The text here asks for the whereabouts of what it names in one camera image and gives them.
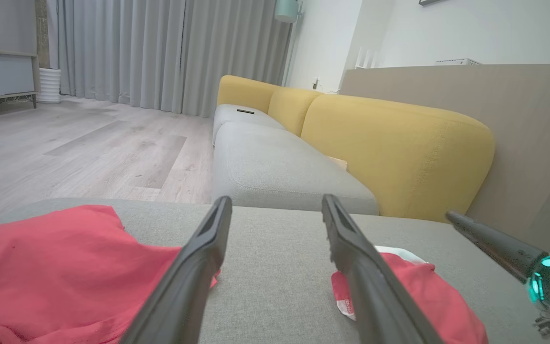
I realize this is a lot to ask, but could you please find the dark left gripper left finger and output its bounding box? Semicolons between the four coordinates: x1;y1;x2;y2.
120;195;233;344

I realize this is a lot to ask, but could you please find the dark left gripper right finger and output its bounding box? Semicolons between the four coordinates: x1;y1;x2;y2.
321;194;444;344

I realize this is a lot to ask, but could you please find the red garment with white band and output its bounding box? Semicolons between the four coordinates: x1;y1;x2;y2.
331;246;489;344

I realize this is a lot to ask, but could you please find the red jersey garment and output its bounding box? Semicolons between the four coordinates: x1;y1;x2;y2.
0;204;221;344

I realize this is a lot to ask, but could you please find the small pale card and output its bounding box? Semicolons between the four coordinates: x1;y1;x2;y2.
325;155;349;171

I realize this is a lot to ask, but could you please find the large yellow sofa backrest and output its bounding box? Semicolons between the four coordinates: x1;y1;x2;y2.
300;94;495;223

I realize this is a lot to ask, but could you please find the large grey sofa seat cushion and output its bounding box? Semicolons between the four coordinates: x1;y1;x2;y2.
212;121;380;215

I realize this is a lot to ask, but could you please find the small grey sofa seat cushion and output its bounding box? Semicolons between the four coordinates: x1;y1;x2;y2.
212;104;287;146

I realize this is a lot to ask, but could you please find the narrow yellow sofa backrest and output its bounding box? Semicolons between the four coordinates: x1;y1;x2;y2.
268;87;323;137

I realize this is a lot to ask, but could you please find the yellow sofa end backrest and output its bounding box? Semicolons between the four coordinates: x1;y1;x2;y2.
216;75;280;114

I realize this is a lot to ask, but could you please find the white router with antennas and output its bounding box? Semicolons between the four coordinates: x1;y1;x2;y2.
355;46;381;69

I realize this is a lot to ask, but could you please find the grey pleated curtain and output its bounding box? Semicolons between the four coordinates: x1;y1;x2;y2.
46;0;295;118

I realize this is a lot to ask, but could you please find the white ribbed plant pot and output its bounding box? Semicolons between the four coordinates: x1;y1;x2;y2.
38;67;62;104

